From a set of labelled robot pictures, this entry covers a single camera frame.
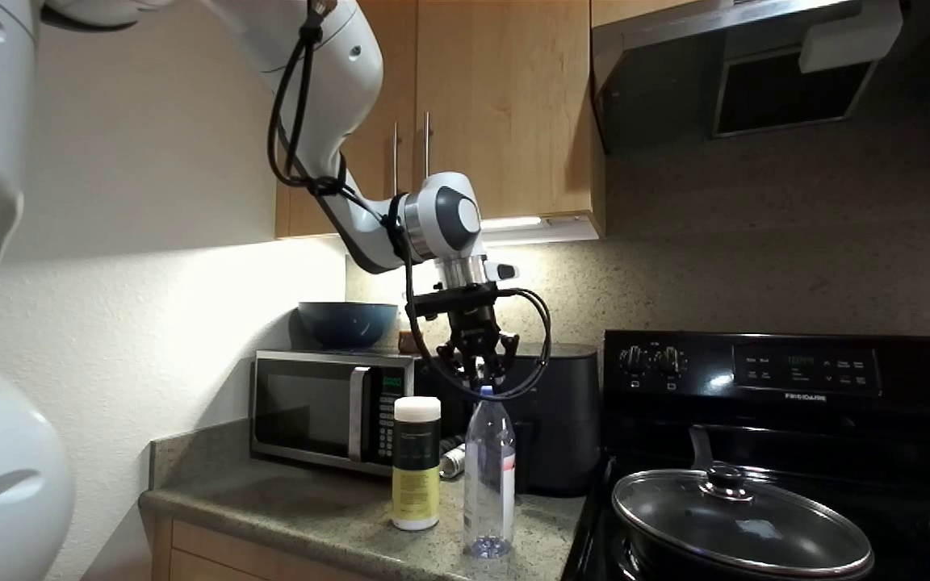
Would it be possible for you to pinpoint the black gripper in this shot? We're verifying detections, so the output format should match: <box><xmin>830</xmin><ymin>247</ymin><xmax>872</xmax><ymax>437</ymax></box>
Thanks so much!
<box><xmin>411</xmin><ymin>277</ymin><xmax>524</xmax><ymax>392</ymax></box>

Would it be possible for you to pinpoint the clear plastic bottle blue cap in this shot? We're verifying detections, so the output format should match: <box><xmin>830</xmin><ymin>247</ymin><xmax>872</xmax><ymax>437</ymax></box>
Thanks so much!
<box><xmin>458</xmin><ymin>386</ymin><xmax>519</xmax><ymax>561</ymax></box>

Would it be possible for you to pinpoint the small silver bottle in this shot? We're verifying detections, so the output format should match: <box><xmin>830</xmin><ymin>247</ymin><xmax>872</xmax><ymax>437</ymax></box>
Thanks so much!
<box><xmin>441</xmin><ymin>439</ymin><xmax>471</xmax><ymax>484</ymax></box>

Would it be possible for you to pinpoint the white-lidded container yellow label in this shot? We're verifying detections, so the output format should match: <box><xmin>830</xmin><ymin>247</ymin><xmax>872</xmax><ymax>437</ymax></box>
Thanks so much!
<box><xmin>389</xmin><ymin>392</ymin><xmax>450</xmax><ymax>536</ymax></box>

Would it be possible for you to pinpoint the black air fryer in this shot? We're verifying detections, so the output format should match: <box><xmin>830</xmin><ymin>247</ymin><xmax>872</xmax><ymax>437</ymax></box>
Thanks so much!
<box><xmin>418</xmin><ymin>339</ymin><xmax>605</xmax><ymax>501</ymax></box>

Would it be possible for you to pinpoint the dark blue bowl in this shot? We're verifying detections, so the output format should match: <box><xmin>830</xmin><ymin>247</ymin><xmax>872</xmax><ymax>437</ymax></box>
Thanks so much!
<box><xmin>293</xmin><ymin>298</ymin><xmax>404</xmax><ymax>355</ymax></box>

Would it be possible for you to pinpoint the under-cabinet light strip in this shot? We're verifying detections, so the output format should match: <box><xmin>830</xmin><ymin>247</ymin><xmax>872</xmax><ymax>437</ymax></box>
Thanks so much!
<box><xmin>478</xmin><ymin>211</ymin><xmax>605</xmax><ymax>247</ymax></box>

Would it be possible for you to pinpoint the stainless steel microwave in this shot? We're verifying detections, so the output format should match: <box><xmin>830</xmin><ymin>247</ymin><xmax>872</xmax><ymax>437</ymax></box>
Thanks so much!
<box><xmin>247</xmin><ymin>345</ymin><xmax>421</xmax><ymax>480</ymax></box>

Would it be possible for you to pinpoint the black frying pan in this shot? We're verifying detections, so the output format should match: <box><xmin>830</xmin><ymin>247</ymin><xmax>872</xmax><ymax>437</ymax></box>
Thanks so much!
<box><xmin>606</xmin><ymin>424</ymin><xmax>880</xmax><ymax>581</ymax></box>

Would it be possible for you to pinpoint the wooden upper cabinet door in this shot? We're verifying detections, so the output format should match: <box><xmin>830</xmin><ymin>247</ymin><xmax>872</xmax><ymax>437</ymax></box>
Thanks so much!
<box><xmin>274</xmin><ymin>0</ymin><xmax>425</xmax><ymax>243</ymax></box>
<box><xmin>418</xmin><ymin>0</ymin><xmax>599</xmax><ymax>227</ymax></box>

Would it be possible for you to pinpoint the glass pan lid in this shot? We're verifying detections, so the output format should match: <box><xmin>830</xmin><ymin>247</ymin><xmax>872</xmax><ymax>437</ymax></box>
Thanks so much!
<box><xmin>610</xmin><ymin>459</ymin><xmax>880</xmax><ymax>581</ymax></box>

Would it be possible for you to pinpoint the black electric stove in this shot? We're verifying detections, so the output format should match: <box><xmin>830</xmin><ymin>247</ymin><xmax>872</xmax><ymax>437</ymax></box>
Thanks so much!
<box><xmin>558</xmin><ymin>325</ymin><xmax>930</xmax><ymax>581</ymax></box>

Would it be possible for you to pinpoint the wooden base cabinet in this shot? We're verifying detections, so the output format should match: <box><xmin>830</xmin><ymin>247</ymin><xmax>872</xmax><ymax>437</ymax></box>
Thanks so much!
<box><xmin>144</xmin><ymin>508</ymin><xmax>404</xmax><ymax>581</ymax></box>

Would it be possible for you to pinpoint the wooden cabinet above hood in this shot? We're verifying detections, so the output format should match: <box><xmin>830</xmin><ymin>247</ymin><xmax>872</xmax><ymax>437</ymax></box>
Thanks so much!
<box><xmin>592</xmin><ymin>0</ymin><xmax>703</xmax><ymax>28</ymax></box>

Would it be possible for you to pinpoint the stainless steel range hood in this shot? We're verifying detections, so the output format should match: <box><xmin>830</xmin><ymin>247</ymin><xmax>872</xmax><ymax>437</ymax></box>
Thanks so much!
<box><xmin>588</xmin><ymin>0</ymin><xmax>911</xmax><ymax>155</ymax></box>

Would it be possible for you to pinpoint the metal upper cabinet handle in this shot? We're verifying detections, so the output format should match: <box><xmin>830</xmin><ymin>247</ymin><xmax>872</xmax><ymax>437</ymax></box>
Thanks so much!
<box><xmin>389</xmin><ymin>118</ymin><xmax>404</xmax><ymax>204</ymax></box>

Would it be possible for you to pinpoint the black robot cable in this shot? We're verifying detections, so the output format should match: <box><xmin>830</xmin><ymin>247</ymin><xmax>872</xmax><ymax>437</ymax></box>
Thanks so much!
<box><xmin>266</xmin><ymin>7</ymin><xmax>556</xmax><ymax>412</ymax></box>

